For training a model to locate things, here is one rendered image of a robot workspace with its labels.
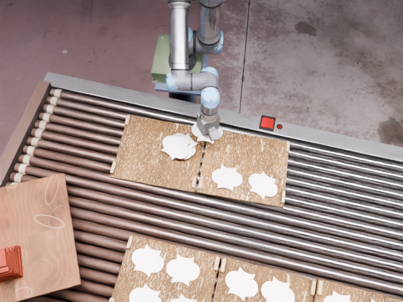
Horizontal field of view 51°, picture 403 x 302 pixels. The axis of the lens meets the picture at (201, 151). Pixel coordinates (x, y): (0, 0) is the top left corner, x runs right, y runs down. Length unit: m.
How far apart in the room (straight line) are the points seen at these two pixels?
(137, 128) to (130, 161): 0.18
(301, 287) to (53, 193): 1.15
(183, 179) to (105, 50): 1.92
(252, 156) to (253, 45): 1.78
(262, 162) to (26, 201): 1.09
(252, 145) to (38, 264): 1.11
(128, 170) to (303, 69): 2.05
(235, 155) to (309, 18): 2.20
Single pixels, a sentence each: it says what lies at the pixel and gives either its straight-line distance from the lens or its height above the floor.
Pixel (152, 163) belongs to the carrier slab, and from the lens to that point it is 2.06.
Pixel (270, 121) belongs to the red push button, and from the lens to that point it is 2.21.
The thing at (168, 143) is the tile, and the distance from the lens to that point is 2.05.
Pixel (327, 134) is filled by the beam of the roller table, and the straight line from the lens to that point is 2.27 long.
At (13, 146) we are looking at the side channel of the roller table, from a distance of 2.24.
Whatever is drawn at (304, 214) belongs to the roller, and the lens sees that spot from 2.06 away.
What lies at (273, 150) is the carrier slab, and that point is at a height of 0.94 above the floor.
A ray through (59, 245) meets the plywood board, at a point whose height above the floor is 1.04.
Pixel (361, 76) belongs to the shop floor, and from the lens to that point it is 3.78.
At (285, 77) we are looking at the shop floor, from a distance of 3.57.
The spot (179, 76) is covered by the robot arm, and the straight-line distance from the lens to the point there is 1.78.
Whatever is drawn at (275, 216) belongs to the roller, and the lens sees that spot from 2.02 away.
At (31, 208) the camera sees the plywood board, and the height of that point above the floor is 1.04.
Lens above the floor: 2.80
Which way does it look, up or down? 64 degrees down
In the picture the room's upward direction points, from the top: 4 degrees clockwise
